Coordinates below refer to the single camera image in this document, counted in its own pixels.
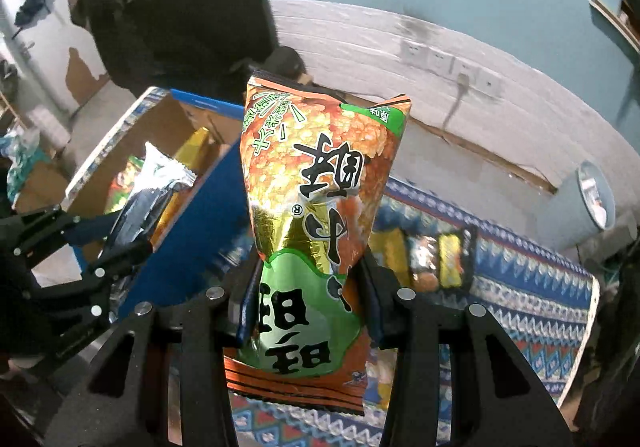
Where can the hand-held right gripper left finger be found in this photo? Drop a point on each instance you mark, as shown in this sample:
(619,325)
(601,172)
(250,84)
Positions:
(245,307)

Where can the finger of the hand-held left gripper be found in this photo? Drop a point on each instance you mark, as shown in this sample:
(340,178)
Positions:
(115,262)
(90,229)

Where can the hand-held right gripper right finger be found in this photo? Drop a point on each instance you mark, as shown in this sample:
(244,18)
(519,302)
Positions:
(375,302)

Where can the silver snack packet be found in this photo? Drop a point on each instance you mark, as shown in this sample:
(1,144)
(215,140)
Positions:
(150,187)

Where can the blue cardboard box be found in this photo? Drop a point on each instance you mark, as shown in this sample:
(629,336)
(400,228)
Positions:
(200,227)

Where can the orange green snack bag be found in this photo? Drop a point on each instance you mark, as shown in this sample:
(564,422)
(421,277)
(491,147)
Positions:
(310,207)

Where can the green snack packet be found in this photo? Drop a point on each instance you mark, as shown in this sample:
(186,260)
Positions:
(125,187)

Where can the small orange snack packet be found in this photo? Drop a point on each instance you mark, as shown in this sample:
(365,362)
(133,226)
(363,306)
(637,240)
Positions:
(425,262)

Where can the black yellow snack packet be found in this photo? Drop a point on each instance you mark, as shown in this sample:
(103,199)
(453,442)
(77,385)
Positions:
(455,257)

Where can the patterned blue blanket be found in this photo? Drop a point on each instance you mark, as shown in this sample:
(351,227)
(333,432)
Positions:
(525,287)

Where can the dark folded umbrella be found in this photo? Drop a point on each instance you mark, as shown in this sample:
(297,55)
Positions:
(32,7)

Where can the grey waste bin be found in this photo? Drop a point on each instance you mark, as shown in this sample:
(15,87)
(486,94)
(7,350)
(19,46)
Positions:
(585,207)

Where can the dark hanging coat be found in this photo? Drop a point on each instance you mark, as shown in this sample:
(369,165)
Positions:
(170,2)

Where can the black round object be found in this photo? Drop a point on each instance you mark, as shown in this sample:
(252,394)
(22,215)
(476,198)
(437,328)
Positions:
(285,62)

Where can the white wall socket strip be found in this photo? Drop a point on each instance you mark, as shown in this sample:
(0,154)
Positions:
(450,67)

